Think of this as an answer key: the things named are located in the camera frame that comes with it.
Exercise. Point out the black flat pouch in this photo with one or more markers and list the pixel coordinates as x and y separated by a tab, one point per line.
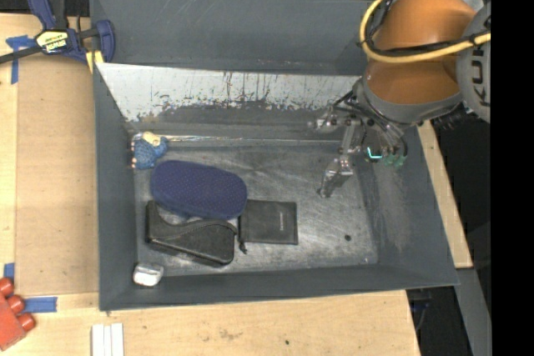
271	223

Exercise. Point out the blue toy figure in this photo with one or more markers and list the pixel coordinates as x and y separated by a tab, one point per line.
147	152

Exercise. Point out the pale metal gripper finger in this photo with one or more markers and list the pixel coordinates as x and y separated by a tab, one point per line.
327	185
346	167

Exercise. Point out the dark blue oval case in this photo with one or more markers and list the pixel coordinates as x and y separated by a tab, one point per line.
198	189

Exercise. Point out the grey metal bin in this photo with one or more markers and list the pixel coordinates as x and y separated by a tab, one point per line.
233	29

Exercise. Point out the small white object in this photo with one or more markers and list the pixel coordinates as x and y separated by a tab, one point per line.
148	274

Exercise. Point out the black curved pouch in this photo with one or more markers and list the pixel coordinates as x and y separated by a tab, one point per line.
196	239

